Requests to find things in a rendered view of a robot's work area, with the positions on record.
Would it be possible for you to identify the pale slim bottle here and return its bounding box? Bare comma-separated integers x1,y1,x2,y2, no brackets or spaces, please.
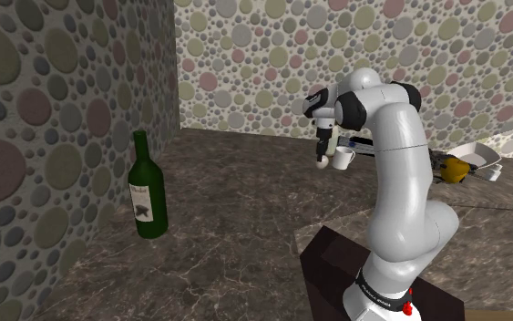
328,125,341,157

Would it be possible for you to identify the white mug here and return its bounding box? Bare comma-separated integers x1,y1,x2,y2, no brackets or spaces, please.
331,146,356,171

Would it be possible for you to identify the grey flat tool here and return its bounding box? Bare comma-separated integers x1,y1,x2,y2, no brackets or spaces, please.
348,136,376,156

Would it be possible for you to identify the yellow rounded kettle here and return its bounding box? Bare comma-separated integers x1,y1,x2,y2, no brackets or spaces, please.
439,155,472,185

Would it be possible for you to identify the dark robot stand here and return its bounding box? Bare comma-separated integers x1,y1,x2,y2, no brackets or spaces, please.
299,224,467,321

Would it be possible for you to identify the white square dish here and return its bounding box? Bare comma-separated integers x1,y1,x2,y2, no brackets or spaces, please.
447,141,503,170

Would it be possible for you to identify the green wine bottle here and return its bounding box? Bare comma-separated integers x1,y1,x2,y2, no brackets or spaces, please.
127,129,169,240

